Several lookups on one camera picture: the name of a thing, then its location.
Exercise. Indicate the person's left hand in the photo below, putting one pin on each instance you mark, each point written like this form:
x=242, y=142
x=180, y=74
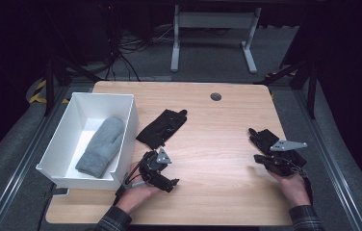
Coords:
x=137, y=195

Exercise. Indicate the dark round table grommet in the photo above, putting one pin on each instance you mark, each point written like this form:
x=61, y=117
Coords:
x=216, y=97

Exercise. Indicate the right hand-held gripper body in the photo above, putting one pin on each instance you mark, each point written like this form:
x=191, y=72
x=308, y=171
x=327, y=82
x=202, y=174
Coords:
x=281, y=159

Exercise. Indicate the dark computer case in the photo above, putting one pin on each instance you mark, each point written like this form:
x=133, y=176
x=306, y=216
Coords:
x=94, y=32

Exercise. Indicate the black fingered glove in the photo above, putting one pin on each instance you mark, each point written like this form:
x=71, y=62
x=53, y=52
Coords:
x=262, y=139

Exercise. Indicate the person's right hand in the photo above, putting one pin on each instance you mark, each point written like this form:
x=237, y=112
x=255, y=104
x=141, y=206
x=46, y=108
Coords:
x=293, y=189

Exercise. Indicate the grey table bracket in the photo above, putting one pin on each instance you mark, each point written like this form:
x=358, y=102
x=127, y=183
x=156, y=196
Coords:
x=60, y=192

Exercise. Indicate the grey metal rail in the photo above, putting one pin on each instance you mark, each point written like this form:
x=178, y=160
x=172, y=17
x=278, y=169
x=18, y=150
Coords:
x=330, y=160
x=15, y=166

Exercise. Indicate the grey knitted mitten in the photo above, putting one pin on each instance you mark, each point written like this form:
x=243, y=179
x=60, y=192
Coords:
x=103, y=147

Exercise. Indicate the black metal stand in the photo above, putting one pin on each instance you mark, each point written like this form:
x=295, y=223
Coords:
x=310, y=86
x=50, y=83

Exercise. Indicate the white plastic box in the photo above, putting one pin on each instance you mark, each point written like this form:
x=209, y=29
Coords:
x=60, y=160

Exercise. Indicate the white metal desk frame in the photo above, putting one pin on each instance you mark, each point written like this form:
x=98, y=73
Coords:
x=216, y=20

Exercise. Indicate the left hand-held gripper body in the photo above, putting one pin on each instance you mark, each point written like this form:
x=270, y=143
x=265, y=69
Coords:
x=151, y=165

